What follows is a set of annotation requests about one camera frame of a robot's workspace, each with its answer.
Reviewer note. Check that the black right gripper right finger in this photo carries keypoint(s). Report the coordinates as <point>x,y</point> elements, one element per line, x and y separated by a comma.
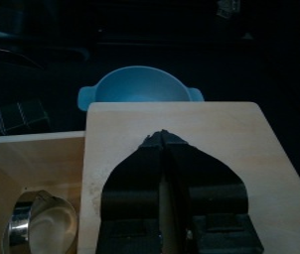
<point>215,198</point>

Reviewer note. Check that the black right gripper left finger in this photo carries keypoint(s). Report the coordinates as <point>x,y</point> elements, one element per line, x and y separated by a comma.
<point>131,198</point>

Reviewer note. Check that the round metal dough cutter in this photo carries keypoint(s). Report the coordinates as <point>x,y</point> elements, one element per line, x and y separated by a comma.
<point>52,225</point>

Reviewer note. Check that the wooden drawer box housing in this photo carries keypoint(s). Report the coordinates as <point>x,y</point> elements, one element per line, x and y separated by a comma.
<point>228,132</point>

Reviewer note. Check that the wooden drawer with red front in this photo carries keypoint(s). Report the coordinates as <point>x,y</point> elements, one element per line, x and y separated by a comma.
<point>33,158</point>

